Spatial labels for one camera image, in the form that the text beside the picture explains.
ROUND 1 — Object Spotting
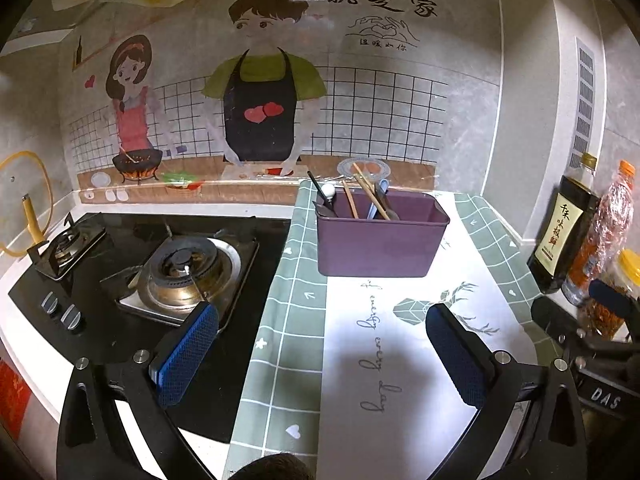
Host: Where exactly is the white knob metal utensil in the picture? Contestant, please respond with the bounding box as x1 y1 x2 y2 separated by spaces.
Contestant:
320 182 336 210

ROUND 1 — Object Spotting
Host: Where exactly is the wooden chopstick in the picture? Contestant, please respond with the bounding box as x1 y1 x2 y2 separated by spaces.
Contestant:
341 179 359 219
352 164 390 220

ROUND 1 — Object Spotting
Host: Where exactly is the dark soy sauce bottle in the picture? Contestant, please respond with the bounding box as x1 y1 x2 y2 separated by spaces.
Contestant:
528 153 600 294

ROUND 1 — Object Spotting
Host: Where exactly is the yellow lid jar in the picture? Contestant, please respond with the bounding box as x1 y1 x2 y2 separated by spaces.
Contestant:
593 248 640 340

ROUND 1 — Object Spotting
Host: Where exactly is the black handled dark spoon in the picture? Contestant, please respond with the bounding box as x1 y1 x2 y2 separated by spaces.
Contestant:
307 170 336 218

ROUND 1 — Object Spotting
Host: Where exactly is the purple plastic utensil holder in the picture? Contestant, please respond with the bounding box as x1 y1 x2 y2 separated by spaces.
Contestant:
317 188 450 278

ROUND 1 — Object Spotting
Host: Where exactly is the blue plastic rice spoon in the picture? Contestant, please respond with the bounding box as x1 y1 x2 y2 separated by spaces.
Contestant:
367 179 388 220

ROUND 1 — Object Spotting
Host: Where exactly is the green checkered table mat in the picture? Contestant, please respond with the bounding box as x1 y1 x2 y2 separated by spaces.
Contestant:
224 182 559 479

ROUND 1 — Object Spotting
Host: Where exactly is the chili flakes bag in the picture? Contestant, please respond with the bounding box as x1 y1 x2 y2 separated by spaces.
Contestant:
584 180 634 336

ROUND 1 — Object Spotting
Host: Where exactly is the orange cap plastic bottle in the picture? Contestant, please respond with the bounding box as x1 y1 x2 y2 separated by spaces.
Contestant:
561 159 636 308

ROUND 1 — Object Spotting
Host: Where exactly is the wooden chopstick in holder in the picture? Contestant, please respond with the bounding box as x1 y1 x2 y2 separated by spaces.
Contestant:
341 179 359 219

